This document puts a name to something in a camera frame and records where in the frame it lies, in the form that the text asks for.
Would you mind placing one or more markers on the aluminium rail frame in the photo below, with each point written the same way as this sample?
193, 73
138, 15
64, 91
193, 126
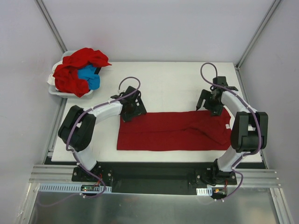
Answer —
66, 174

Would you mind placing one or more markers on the right grey cable duct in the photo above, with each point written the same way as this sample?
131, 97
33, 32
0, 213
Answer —
204, 191

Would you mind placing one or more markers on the dark red t shirt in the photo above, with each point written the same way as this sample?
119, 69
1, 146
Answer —
175, 131

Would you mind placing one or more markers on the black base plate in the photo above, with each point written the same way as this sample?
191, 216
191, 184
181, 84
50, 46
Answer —
165, 187

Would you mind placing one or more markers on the bright red t shirt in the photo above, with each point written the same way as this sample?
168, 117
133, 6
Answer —
66, 74

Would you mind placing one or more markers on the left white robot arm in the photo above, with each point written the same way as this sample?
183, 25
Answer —
77, 128

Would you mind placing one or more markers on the grey laundry basket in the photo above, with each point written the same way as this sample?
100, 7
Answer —
54, 91

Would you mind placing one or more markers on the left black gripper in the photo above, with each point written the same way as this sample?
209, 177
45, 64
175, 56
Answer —
134, 114

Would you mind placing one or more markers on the white t shirt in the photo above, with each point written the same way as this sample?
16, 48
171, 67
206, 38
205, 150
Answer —
51, 79

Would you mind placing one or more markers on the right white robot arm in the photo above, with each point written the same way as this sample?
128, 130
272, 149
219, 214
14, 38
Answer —
249, 130

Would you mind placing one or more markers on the grey cable duct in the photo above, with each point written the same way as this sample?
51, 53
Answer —
74, 188
204, 191

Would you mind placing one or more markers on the blue t shirt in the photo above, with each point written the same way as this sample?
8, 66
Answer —
90, 74

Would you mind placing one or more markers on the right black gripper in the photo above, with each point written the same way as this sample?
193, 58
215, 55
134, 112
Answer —
208, 102

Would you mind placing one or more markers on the left grey cable duct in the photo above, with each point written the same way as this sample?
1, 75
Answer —
74, 188

